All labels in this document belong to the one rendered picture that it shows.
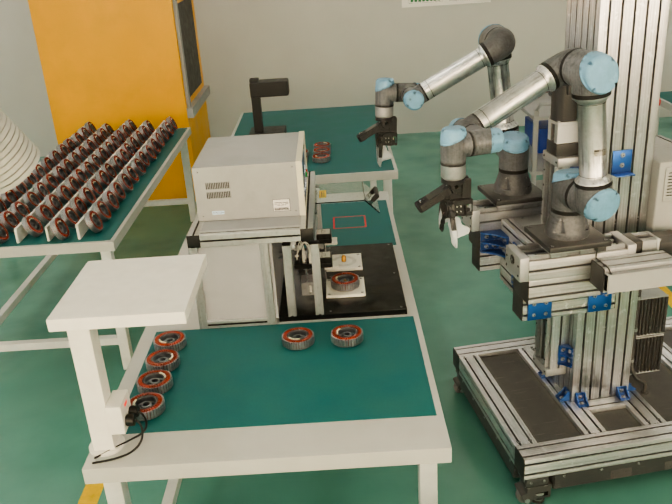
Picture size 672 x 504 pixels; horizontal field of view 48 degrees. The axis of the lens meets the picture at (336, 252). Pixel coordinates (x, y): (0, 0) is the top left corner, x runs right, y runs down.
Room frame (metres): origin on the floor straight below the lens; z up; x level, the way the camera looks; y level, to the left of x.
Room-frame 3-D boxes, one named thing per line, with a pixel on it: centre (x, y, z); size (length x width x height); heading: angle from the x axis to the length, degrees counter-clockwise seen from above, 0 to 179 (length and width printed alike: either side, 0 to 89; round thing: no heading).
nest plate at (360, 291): (2.64, -0.03, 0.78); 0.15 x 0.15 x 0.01; 89
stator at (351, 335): (2.28, -0.02, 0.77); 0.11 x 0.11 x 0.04
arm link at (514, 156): (2.92, -0.74, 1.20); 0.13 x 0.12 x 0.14; 0
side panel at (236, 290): (2.44, 0.37, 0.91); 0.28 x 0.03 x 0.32; 89
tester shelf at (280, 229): (2.77, 0.29, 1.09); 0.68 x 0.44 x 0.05; 179
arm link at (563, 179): (2.42, -0.81, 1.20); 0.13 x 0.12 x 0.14; 16
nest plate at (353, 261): (2.89, -0.03, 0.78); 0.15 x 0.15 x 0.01; 89
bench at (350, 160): (5.14, 0.15, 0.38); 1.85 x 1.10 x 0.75; 179
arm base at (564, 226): (2.42, -0.81, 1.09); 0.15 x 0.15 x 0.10
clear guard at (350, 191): (2.95, -0.02, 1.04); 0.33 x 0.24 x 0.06; 89
